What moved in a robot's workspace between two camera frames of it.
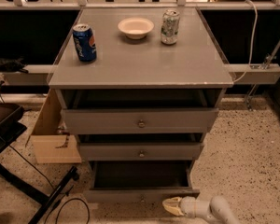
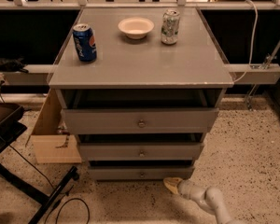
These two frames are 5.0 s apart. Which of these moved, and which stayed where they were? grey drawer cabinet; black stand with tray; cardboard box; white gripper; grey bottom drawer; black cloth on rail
Moved: grey bottom drawer; white gripper
Stayed: black stand with tray; cardboard box; black cloth on rail; grey drawer cabinet
